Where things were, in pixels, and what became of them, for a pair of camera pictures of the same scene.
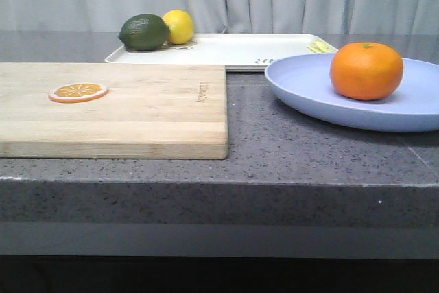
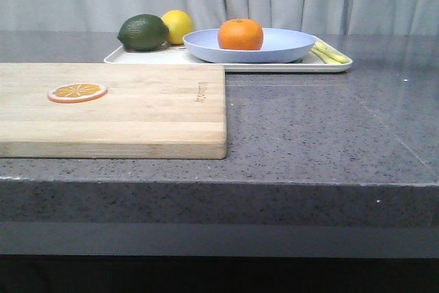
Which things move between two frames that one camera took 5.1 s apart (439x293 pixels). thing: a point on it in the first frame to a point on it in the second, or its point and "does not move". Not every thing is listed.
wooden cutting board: (157, 111) does not move
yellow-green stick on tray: (320, 47) does not move
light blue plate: (305, 84) to (278, 45)
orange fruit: (367, 71) to (240, 34)
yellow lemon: (180, 25) does not move
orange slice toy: (77, 92) does not move
